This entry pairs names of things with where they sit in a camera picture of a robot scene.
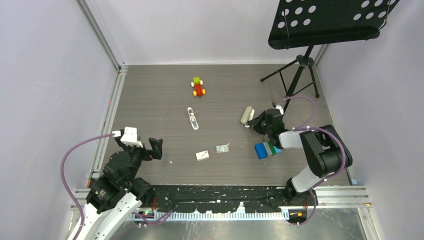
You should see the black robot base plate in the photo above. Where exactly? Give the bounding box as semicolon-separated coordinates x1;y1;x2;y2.
120;177;319;215

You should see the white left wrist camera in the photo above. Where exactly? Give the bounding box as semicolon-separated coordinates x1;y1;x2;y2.
111;126;144;148

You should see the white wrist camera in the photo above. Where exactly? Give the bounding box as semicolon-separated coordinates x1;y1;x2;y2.
271;102;284;115
111;126;144;148

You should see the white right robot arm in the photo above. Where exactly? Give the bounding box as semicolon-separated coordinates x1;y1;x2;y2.
241;107;353;205

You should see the black music stand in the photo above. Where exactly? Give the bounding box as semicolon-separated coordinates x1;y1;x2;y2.
261;0;398;97

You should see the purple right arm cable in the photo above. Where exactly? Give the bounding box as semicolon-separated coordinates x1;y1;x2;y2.
273;95;347;227

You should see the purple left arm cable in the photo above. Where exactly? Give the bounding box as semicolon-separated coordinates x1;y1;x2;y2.
60;133;173;240

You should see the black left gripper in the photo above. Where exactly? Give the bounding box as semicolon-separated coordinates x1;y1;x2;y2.
116;135;163;185

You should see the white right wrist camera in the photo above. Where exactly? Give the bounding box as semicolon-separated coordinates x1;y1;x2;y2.
271;102;284;115

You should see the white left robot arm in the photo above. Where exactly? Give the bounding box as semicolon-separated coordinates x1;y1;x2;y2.
68;133;163;240

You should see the blue green white brick block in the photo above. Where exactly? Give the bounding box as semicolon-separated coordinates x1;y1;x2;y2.
254;141;282;160

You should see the red green toy brick car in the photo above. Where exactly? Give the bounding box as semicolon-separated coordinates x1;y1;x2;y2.
191;77;206;97

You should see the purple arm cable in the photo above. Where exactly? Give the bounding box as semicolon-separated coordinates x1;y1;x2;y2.
60;133;173;240
273;95;347;227

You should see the white staple box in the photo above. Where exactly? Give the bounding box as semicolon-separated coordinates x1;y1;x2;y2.
195;150;210;161

